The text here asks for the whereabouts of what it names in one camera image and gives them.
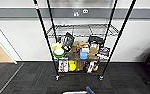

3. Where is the blue bottle white cap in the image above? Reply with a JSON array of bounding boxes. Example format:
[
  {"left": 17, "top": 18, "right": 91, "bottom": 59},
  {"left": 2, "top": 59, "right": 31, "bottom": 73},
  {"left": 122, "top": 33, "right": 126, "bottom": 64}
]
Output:
[{"left": 79, "top": 47, "right": 89, "bottom": 61}]

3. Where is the white door frame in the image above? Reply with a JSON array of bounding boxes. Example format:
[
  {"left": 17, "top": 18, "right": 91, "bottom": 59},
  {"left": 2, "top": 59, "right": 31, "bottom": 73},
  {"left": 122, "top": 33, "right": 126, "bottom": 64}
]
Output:
[{"left": 0, "top": 18, "right": 24, "bottom": 64}]

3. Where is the dark blue plush shark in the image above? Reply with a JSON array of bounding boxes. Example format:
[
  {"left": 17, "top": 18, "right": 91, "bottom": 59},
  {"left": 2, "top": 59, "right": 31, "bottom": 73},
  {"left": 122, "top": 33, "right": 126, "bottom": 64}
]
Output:
[{"left": 85, "top": 85, "right": 95, "bottom": 94}]

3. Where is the black yellow packet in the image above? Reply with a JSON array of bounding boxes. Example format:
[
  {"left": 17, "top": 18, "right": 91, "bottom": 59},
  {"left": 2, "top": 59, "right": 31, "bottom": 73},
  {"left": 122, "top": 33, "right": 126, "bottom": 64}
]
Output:
[{"left": 84, "top": 59, "right": 99, "bottom": 74}]

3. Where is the black wire shelf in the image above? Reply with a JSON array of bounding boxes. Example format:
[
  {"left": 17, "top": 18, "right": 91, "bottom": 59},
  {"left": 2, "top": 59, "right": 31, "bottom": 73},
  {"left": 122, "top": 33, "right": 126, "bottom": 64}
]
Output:
[{"left": 31, "top": 0, "right": 138, "bottom": 82}]

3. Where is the small yellow plush toy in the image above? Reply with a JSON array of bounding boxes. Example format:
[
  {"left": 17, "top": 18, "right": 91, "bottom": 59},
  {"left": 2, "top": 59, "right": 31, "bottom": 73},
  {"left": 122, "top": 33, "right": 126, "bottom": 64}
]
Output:
[{"left": 51, "top": 41, "right": 64, "bottom": 50}]

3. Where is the long grey wall band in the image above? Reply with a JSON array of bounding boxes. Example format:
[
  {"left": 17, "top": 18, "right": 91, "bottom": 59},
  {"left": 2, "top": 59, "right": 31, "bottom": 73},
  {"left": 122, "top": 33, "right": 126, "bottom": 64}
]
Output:
[{"left": 0, "top": 8, "right": 150, "bottom": 19}]

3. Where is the white wall socket plate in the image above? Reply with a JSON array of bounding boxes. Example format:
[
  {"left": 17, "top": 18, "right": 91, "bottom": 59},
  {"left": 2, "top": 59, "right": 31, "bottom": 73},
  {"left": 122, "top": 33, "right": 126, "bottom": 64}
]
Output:
[
  {"left": 73, "top": 11, "right": 80, "bottom": 17},
  {"left": 82, "top": 8, "right": 89, "bottom": 15}
]

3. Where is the brown paper box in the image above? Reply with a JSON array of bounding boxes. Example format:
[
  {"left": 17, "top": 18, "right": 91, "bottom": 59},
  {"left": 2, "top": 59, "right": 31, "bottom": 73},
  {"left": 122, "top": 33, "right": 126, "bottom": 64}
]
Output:
[{"left": 89, "top": 43, "right": 100, "bottom": 57}]

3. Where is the green white round container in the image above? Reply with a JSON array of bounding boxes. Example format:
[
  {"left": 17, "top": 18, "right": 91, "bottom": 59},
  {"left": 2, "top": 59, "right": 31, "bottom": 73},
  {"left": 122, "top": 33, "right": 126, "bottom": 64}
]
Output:
[{"left": 52, "top": 48, "right": 66, "bottom": 59}]

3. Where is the dark printed packet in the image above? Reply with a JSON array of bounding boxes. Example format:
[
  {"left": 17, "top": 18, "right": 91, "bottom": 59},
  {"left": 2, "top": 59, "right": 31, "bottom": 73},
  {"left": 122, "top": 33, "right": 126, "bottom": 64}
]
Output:
[{"left": 98, "top": 46, "right": 111, "bottom": 58}]

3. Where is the red white printed box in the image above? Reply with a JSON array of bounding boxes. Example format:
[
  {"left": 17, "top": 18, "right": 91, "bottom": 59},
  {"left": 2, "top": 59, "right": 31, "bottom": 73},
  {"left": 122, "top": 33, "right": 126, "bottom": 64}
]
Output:
[{"left": 58, "top": 58, "right": 69, "bottom": 73}]

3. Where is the black printed bag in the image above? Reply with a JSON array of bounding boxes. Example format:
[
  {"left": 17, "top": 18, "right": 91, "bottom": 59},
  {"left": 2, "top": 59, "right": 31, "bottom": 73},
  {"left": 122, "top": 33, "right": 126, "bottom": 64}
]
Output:
[{"left": 61, "top": 31, "right": 75, "bottom": 53}]

